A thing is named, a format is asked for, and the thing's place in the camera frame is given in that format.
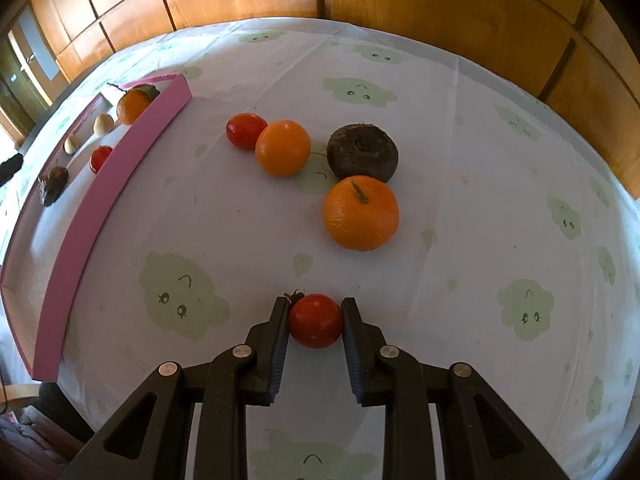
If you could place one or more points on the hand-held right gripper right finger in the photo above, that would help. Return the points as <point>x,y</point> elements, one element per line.
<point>352,355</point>

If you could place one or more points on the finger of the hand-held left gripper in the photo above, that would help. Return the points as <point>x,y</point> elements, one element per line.
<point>10,168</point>

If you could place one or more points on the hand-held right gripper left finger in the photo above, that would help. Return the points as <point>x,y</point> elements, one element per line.
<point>277,355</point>

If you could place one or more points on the dark brown round fruit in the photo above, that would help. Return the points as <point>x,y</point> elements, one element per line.
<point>362,150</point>
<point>52,185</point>

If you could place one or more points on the red tomato with stem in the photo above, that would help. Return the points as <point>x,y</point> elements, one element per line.
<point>316,322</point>

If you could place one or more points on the small green-brown kiwi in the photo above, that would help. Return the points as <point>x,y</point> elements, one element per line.
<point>103,124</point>
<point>72,145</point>

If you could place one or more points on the pink tray box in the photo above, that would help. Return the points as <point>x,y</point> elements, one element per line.
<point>75,240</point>

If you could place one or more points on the orange with green leaf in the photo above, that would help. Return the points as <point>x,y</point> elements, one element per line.
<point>131,107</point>

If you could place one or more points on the orange with stem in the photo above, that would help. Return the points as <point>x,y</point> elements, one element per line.
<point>360,217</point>

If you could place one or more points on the smooth orange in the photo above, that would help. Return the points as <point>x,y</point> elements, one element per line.
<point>282,147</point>

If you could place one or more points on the wooden framed door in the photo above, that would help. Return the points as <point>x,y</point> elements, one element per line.
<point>30,60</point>

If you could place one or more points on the dark red cloth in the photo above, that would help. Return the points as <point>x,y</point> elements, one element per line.
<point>35,440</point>

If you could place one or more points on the wooden panelled wardrobe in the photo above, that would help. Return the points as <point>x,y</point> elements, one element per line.
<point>450,0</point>

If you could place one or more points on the wooden chair frame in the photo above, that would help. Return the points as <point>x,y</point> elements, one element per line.
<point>17,395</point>

